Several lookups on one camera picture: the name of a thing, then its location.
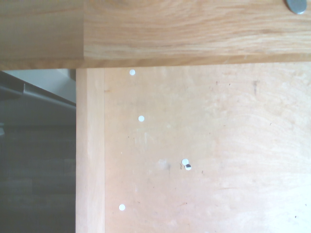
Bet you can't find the dark metal fork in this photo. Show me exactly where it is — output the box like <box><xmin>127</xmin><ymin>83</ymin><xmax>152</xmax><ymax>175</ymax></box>
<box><xmin>285</xmin><ymin>0</ymin><xmax>307</xmax><ymax>15</ymax></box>

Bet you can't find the large open wooden drawer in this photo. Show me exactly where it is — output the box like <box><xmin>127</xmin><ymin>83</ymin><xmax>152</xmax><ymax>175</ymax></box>
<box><xmin>75</xmin><ymin>62</ymin><xmax>311</xmax><ymax>233</ymax></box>

